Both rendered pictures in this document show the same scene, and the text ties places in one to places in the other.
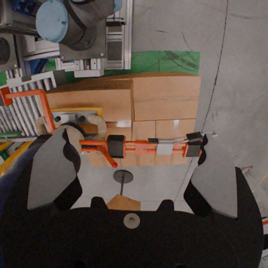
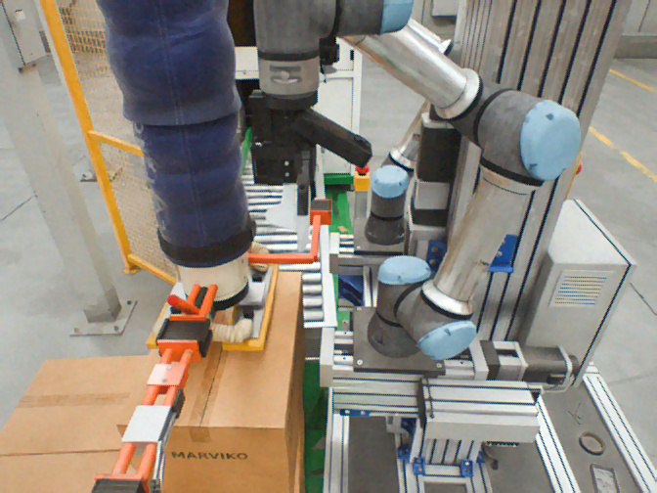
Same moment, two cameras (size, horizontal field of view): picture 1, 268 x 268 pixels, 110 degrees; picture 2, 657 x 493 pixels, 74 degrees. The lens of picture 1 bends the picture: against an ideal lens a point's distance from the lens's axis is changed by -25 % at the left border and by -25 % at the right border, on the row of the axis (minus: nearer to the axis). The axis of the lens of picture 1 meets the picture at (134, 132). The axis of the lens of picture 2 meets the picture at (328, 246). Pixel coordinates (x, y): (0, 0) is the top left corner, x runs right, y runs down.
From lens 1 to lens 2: 0.62 m
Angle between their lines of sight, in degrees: 59
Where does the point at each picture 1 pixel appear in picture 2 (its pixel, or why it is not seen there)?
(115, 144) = (196, 332)
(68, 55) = (362, 317)
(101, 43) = (378, 362)
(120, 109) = (240, 404)
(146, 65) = not seen: outside the picture
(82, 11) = (414, 298)
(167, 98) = not seen: outside the picture
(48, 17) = (408, 265)
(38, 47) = not seen: hidden behind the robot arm
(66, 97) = (285, 315)
